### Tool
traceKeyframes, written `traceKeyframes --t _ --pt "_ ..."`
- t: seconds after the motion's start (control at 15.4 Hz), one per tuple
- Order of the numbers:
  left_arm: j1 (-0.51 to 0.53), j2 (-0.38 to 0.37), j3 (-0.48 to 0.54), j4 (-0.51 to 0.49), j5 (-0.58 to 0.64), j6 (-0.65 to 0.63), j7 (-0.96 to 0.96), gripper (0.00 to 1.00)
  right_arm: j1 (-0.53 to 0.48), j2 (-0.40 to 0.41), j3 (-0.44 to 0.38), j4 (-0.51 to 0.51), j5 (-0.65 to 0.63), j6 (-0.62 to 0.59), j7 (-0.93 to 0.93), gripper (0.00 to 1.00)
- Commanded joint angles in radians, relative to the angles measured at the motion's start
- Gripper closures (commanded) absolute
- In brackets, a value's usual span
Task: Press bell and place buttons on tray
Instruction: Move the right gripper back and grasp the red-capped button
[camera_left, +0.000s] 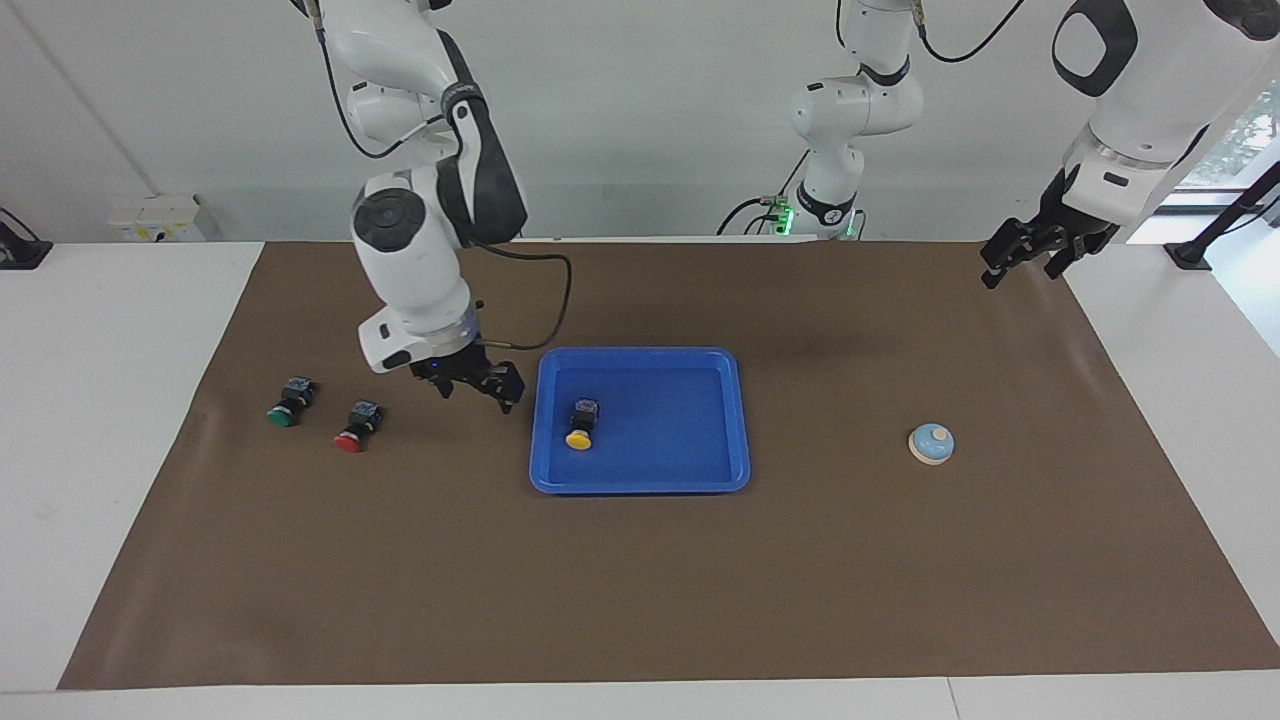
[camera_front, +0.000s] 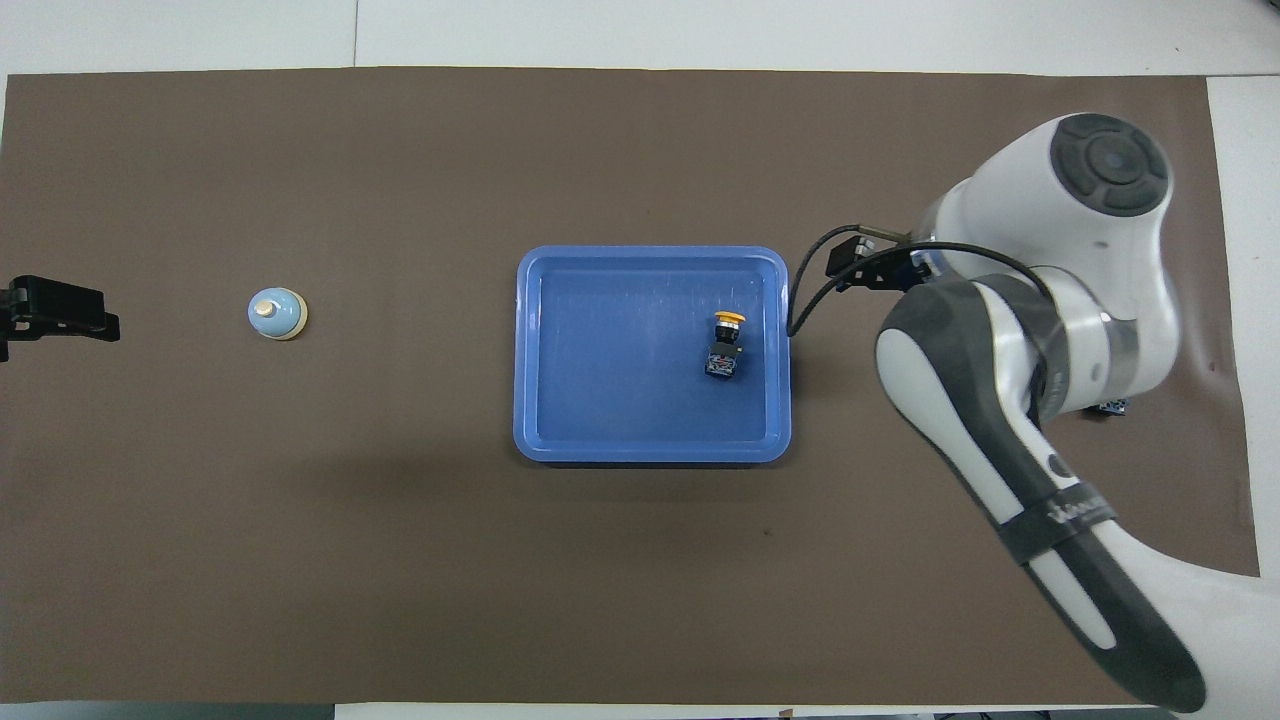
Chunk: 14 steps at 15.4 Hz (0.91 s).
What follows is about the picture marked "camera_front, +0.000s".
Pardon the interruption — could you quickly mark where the yellow push button switch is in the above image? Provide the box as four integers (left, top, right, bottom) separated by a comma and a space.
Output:
706, 310, 749, 382

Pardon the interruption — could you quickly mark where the blue plastic tray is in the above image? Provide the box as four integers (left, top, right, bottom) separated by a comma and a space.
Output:
513, 245, 793, 466

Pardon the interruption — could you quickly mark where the light blue desk bell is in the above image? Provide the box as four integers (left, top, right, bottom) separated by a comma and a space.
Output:
247, 286, 309, 342

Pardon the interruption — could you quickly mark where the brown table mat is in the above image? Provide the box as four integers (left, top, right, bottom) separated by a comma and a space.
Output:
0, 66, 1273, 706

